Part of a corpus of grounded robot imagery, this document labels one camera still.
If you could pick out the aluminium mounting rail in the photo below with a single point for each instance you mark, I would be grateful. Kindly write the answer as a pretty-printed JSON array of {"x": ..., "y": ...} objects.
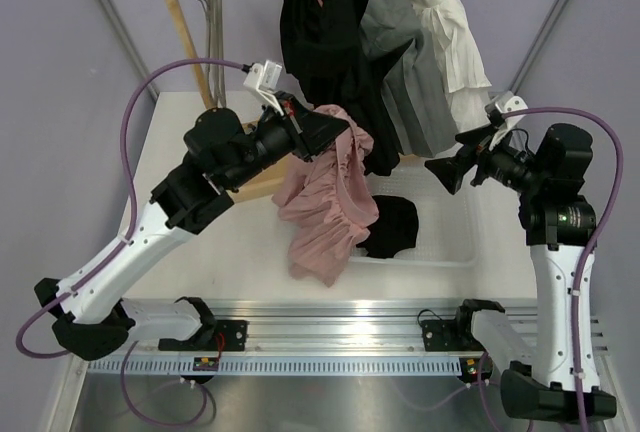
[{"x": 339, "y": 328}]

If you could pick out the grey pleated skirt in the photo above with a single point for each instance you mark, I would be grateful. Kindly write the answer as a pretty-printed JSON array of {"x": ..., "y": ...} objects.
[{"x": 400, "y": 50}]

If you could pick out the white perforated plastic basket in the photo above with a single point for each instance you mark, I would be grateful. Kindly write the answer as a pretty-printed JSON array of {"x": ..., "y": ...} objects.
[{"x": 447, "y": 223}]

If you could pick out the pink pleated skirt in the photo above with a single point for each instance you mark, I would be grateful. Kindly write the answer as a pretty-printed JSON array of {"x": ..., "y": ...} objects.
[{"x": 329, "y": 202}]

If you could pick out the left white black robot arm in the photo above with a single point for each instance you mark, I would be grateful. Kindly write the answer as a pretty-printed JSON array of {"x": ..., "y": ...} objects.
[{"x": 92, "y": 316}]

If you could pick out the white slotted cable duct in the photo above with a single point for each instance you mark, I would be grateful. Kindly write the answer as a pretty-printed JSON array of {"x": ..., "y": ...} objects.
[{"x": 280, "y": 366}]

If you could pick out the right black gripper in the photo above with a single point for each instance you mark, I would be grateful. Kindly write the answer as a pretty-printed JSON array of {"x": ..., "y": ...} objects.
[{"x": 451, "y": 171}]

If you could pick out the large black skirt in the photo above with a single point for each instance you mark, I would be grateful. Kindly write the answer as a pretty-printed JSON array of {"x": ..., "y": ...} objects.
[{"x": 321, "y": 48}]

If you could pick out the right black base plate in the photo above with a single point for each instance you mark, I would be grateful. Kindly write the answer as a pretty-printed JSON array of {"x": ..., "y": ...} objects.
[{"x": 443, "y": 336}]

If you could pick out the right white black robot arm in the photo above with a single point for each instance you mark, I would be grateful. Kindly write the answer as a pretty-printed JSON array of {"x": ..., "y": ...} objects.
[{"x": 556, "y": 380}]

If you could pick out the white ruffled skirt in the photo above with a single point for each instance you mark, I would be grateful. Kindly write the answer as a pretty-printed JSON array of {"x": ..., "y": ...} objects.
[{"x": 465, "y": 83}]

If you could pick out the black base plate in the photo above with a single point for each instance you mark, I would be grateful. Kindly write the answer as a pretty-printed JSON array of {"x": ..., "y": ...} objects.
[
  {"x": 443, "y": 336},
  {"x": 228, "y": 335}
]

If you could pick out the small black skirt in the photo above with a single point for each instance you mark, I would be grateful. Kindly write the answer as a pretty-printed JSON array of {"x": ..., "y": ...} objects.
[{"x": 395, "y": 230}]

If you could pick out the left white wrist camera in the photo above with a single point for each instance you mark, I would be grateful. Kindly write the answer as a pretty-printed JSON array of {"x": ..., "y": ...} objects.
[{"x": 261, "y": 81}]

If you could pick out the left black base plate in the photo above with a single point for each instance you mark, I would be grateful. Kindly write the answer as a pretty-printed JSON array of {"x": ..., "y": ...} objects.
[{"x": 228, "y": 335}]

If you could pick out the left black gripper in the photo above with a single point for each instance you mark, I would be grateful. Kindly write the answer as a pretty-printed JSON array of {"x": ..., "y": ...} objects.
[{"x": 317, "y": 129}]

